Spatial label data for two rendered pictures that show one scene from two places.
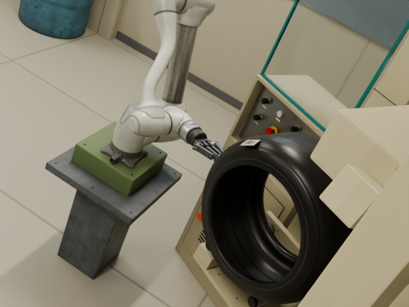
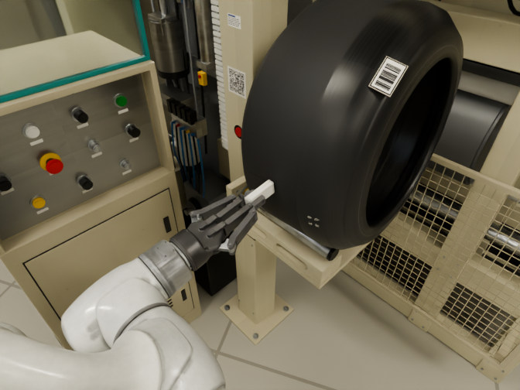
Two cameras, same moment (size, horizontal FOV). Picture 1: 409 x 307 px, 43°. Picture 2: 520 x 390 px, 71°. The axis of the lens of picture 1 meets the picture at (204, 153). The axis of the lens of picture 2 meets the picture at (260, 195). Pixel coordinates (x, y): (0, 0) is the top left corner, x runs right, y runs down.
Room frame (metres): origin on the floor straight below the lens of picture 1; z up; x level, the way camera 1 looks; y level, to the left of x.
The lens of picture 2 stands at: (1.66, 0.48, 1.64)
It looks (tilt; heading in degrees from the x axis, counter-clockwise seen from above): 41 degrees down; 275
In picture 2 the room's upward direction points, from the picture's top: straight up
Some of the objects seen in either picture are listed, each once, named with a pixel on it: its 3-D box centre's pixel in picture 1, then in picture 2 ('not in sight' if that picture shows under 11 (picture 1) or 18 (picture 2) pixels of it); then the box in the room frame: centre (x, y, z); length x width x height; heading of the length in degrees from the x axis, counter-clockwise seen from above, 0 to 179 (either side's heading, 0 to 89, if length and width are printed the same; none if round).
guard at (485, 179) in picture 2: not in sight; (415, 237); (1.18, -0.48, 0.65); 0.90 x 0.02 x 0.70; 139
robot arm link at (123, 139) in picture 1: (136, 125); not in sight; (2.07, 0.35, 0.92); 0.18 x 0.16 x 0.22; 138
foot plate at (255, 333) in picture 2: not in sight; (256, 308); (1.77, -0.54, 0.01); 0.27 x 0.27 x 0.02; 49
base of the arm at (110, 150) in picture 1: (123, 149); not in sight; (2.04, 0.36, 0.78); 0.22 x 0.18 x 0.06; 172
